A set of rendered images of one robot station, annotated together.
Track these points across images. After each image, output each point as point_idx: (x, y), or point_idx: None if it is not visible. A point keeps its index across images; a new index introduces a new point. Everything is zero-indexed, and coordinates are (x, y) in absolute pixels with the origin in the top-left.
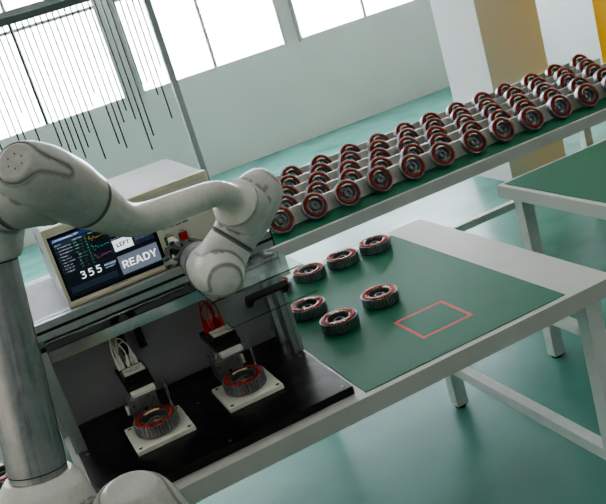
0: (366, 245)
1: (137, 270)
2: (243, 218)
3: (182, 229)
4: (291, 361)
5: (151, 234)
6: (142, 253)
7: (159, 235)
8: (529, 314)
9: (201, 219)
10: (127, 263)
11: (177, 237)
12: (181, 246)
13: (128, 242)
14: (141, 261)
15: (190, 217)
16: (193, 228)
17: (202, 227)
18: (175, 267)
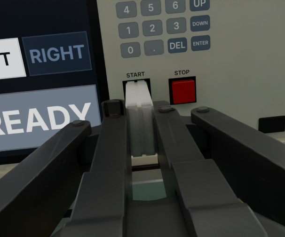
0: None
1: (26, 151)
2: None
3: (185, 70)
4: None
5: (86, 59)
6: (48, 108)
7: (110, 69)
8: None
9: (252, 56)
10: None
11: (163, 90)
12: (155, 133)
13: (8, 63)
14: (41, 130)
15: (221, 40)
16: (218, 77)
17: (246, 82)
18: (132, 175)
